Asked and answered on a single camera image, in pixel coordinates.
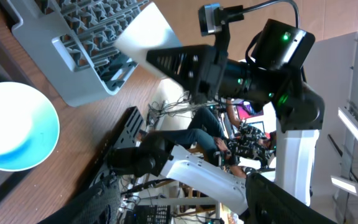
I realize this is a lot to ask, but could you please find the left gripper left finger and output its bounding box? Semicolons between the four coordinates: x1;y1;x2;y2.
39;179;121;224

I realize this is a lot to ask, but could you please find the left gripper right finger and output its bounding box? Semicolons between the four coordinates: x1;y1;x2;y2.
244;173;335;224

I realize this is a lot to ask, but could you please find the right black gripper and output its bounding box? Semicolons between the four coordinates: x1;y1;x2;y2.
146;24;231;105

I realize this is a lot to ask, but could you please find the white paper cup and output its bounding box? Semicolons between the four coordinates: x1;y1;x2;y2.
114;2;181;79

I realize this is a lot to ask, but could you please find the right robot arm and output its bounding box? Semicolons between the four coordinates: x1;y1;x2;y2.
106;19;324;215

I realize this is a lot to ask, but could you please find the grey dishwasher rack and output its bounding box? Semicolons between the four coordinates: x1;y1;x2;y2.
0;0;148;107

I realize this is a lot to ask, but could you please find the seated person in background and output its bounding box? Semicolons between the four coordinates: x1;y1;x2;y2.
141;99;278;178

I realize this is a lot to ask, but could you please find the light blue bowl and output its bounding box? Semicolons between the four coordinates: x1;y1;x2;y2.
0;82;60;172

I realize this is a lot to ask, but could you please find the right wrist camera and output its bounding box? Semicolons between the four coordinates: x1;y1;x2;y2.
198;3;244;36

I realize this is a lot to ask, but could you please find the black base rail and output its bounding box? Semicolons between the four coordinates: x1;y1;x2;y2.
79;106;144;192

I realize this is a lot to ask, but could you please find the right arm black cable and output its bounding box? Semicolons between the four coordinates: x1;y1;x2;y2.
225;0;301;30

